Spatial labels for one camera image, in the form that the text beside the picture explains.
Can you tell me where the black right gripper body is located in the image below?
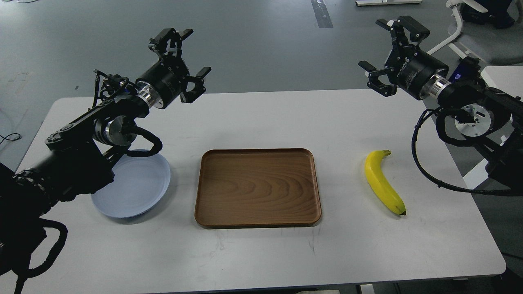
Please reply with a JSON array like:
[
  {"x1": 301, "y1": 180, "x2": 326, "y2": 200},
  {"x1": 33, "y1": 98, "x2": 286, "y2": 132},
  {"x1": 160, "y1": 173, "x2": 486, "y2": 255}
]
[{"x1": 396, "y1": 48, "x2": 449, "y2": 100}]

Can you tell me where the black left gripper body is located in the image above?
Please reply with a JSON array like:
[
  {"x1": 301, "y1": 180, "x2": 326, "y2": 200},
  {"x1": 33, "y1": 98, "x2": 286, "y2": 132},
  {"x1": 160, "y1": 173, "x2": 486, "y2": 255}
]
[{"x1": 136, "y1": 57, "x2": 189, "y2": 109}]

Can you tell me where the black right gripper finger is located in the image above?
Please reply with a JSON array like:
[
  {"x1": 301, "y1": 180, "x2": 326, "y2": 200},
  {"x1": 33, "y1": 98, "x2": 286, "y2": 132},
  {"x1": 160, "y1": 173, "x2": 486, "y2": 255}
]
[
  {"x1": 358, "y1": 61, "x2": 397, "y2": 97},
  {"x1": 375, "y1": 16, "x2": 430, "y2": 61}
]

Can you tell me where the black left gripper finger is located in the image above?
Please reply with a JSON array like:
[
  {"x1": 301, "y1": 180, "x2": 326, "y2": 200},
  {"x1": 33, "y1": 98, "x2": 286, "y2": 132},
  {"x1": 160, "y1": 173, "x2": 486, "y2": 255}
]
[
  {"x1": 149, "y1": 28, "x2": 194, "y2": 68},
  {"x1": 180, "y1": 67, "x2": 212, "y2": 103}
]

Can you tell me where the yellow banana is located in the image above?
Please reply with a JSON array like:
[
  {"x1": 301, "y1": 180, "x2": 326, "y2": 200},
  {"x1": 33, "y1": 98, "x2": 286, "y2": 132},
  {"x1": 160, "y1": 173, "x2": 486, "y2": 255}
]
[{"x1": 364, "y1": 149, "x2": 407, "y2": 216}]

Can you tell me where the light blue plate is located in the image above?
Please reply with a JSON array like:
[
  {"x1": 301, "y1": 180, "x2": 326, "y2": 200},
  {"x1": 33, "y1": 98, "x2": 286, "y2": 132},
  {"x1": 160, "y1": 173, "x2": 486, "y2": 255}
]
[{"x1": 91, "y1": 154, "x2": 171, "y2": 219}]

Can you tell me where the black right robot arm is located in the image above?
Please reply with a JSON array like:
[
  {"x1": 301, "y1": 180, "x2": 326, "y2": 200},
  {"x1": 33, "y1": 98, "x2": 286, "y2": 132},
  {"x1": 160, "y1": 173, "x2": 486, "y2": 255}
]
[{"x1": 358, "y1": 16, "x2": 522, "y2": 197}]

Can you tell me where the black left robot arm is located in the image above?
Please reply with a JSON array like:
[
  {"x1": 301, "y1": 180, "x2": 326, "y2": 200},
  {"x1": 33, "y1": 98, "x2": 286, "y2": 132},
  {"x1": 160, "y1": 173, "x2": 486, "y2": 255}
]
[{"x1": 0, "y1": 28, "x2": 211, "y2": 294}]

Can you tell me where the white office chair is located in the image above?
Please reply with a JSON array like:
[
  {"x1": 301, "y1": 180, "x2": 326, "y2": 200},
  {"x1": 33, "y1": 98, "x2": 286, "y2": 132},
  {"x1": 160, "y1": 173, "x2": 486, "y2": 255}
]
[{"x1": 428, "y1": 0, "x2": 523, "y2": 66}]

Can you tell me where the brown wooden tray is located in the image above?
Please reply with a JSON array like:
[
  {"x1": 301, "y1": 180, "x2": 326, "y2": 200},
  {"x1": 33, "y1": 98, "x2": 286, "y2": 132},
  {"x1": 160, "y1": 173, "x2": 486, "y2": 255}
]
[{"x1": 194, "y1": 148, "x2": 322, "y2": 229}]

